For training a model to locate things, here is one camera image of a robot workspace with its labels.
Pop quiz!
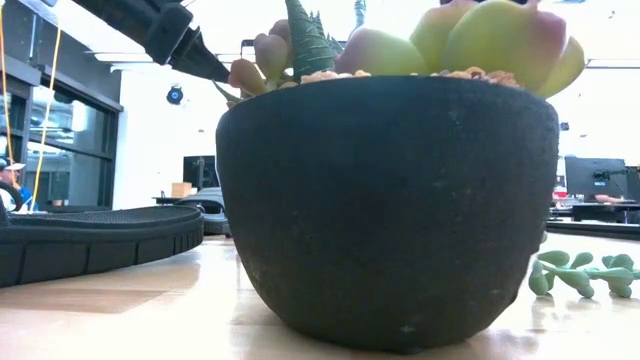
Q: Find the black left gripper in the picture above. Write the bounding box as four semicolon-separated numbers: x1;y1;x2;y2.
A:
143;1;232;84

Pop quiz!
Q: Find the black slide sandal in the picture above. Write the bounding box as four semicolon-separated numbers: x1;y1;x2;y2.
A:
0;182;206;289
177;187;232;238

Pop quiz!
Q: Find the small pink brown succulent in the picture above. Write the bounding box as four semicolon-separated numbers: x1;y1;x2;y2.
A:
212;19;295;110

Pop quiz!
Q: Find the striped green spiky succulent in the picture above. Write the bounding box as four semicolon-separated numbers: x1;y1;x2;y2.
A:
284;0;346;84

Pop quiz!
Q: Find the black computer monitor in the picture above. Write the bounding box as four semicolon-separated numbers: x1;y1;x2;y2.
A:
182;155;221;191
624;165;640;204
565;157;628;197

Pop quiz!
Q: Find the orange gravel filling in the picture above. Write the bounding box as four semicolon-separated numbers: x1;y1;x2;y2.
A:
298;67;519;87

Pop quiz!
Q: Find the black framed glass partition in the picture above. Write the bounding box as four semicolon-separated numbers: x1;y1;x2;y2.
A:
0;0;125;212

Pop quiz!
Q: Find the teal spiky plant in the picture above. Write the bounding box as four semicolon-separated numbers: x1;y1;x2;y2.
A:
348;0;369;39

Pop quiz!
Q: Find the black round plant pot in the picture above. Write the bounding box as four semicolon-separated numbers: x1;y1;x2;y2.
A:
215;74;561;355

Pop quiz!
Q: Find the large green pink succulent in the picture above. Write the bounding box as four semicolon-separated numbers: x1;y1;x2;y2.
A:
334;0;587;100

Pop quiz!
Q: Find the green succulent sprig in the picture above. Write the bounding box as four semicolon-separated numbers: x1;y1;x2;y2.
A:
527;249;640;300

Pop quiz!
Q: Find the yellow cable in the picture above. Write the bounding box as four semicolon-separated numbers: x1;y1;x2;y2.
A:
28;27;63;214
0;4;17;191

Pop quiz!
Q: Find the black table edge rail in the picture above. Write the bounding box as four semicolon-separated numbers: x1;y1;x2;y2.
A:
545;219;640;241

